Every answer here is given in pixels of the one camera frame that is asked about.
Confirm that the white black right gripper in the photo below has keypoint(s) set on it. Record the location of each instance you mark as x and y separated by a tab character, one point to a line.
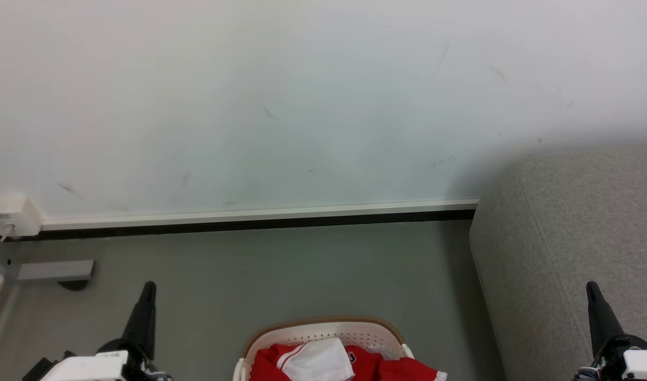
638	365

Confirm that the cream laundry basket brown rim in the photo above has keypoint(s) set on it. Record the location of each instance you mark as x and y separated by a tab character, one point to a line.
329	330

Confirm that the grey metal furniture foot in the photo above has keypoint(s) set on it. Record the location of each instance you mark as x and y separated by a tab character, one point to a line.
48	271

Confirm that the grey fabric sofa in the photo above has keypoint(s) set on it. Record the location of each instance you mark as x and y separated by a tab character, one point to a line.
567	238

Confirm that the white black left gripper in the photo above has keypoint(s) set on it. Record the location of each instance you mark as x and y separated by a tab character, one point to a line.
90	366

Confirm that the red shirt white cuffs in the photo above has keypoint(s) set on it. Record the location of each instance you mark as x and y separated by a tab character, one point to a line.
371	366

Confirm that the white cloth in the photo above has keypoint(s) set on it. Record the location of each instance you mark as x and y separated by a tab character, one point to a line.
318	362

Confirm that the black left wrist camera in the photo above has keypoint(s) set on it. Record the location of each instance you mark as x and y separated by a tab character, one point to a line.
37	369

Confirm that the white black wall skirting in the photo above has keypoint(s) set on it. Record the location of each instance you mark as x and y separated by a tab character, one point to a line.
260	218

